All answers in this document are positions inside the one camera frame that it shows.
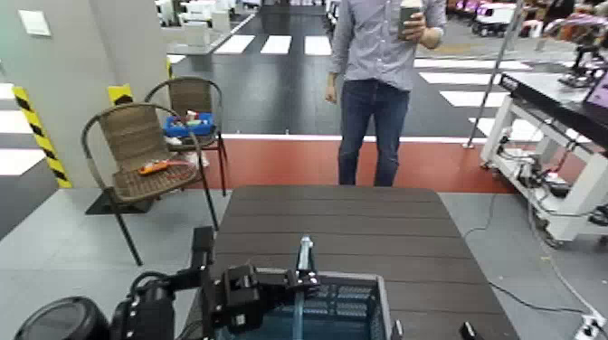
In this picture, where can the man's right hand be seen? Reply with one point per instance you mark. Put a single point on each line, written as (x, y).
(331, 95)

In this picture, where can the grey metal pole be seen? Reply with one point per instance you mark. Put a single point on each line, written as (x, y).
(494, 71)

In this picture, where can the man in grey shirt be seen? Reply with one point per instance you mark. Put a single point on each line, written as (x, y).
(375, 47)

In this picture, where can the orange hand tool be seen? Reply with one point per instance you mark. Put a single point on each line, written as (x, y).
(156, 167)

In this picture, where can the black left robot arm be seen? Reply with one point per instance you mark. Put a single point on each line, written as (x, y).
(142, 313)

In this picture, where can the white power strip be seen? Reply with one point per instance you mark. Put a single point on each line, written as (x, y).
(591, 327)

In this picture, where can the yellow black hazard guard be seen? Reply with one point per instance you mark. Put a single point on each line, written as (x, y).
(121, 94)
(40, 137)

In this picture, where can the white wall plate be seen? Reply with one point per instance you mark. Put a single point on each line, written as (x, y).
(34, 23)

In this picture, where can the brown wicker chair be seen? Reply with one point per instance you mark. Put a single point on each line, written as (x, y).
(137, 137)
(190, 95)

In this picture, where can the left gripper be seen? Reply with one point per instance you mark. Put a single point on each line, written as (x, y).
(240, 296)

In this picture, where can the open laptop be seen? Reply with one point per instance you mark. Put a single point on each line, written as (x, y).
(599, 92)

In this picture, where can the dark smartphone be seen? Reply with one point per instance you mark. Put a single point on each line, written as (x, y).
(407, 16)

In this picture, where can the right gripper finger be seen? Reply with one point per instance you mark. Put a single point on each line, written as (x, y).
(469, 331)
(398, 330)

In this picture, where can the white workbench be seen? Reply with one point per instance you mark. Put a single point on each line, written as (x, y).
(589, 190)

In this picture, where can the teal mesh crate grey rim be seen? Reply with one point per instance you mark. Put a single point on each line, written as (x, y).
(342, 304)

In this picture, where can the blue plastic bin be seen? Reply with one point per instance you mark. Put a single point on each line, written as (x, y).
(187, 128)

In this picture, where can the man's left hand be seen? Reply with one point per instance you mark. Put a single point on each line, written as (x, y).
(420, 29)

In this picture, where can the white delivery robot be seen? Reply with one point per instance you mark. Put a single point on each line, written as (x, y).
(494, 16)

